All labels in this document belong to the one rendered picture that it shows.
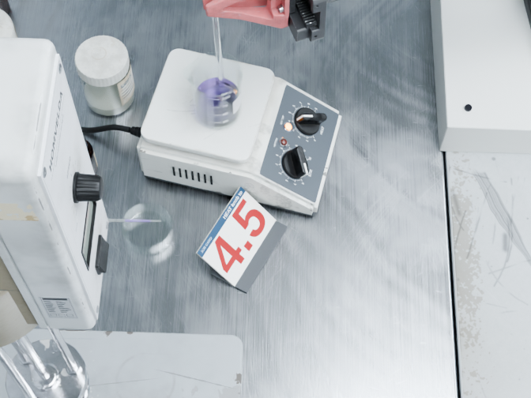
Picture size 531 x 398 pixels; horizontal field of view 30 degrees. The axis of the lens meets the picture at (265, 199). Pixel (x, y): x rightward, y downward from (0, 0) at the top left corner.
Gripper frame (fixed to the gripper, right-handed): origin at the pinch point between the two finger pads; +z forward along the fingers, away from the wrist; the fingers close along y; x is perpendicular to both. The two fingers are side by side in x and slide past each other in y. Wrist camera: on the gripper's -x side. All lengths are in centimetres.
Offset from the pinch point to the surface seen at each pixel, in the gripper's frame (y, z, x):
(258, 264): 15.8, 1.7, 24.5
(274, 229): 12.6, -1.3, 24.5
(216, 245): 13.5, 5.6, 21.5
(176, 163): 4.2, 6.6, 18.7
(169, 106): -1.1, 5.5, 15.9
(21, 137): 31, 17, -36
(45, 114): 29.6, 16.1, -34.8
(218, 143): 5.0, 2.1, 16.0
